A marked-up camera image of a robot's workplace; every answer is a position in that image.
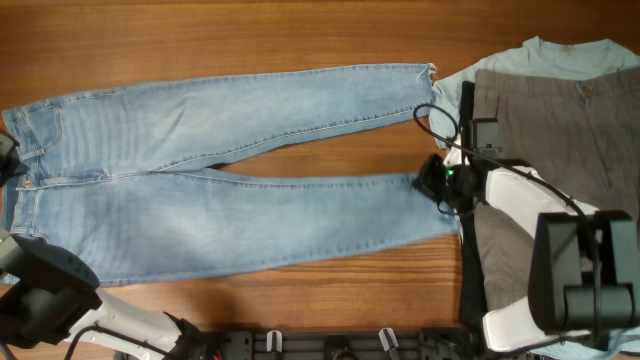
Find light blue denim jeans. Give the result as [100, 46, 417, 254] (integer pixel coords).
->
[2, 64, 456, 286]

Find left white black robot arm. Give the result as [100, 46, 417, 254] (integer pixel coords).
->
[1, 230, 218, 360]

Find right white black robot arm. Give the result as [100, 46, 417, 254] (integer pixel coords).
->
[413, 149, 639, 354]

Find black garment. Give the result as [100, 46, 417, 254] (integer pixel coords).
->
[459, 81, 487, 328]

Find grey shorts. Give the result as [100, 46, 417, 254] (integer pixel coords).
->
[473, 69, 639, 310]

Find light blue t-shirt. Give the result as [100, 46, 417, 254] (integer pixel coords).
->
[429, 37, 639, 136]

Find right white rail clip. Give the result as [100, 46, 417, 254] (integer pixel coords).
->
[378, 327, 398, 352]

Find white rail clip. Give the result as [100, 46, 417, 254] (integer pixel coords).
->
[266, 330, 283, 353]
[378, 327, 398, 352]

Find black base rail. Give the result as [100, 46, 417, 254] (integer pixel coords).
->
[169, 328, 479, 360]

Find left white rail clip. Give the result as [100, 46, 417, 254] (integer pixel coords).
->
[266, 330, 283, 353]

